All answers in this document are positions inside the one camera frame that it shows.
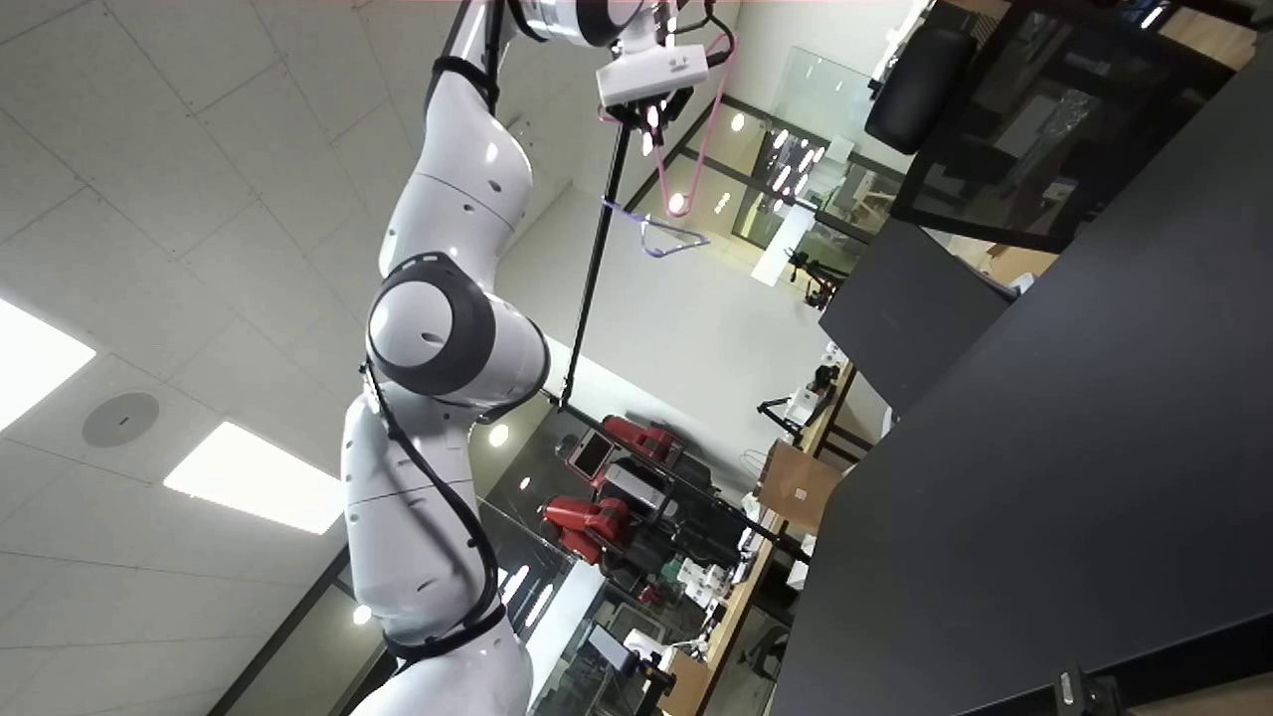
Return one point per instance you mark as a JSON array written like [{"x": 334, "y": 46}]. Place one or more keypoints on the square ceiling light panel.
[
  {"x": 34, "y": 358},
  {"x": 254, "y": 480}
]

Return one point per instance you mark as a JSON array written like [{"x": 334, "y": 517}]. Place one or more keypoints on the black panel box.
[{"x": 918, "y": 321}]

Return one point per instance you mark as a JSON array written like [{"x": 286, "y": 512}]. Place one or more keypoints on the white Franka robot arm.
[{"x": 438, "y": 339}]

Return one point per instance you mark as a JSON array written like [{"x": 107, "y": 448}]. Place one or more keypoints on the black stand pole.
[{"x": 600, "y": 265}]

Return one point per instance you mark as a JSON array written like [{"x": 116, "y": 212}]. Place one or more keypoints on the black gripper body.
[{"x": 661, "y": 118}]

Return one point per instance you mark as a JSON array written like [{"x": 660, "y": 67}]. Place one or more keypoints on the round grey ceiling speaker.
[{"x": 120, "y": 414}]

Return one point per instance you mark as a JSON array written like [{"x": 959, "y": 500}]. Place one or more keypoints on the black office chair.
[{"x": 920, "y": 86}]

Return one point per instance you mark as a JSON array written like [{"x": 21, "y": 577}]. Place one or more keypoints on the brown cardboard box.
[{"x": 800, "y": 486}]

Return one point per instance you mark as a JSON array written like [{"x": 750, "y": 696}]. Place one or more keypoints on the black framed glass cabinet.
[{"x": 1062, "y": 122}]

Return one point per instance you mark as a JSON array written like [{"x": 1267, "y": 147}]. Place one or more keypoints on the lavender clothes hanger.
[{"x": 669, "y": 236}]

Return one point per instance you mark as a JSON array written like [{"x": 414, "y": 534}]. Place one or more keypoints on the red background robot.
[{"x": 584, "y": 517}]

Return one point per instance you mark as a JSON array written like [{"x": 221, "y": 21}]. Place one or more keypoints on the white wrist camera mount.
[{"x": 652, "y": 75}]

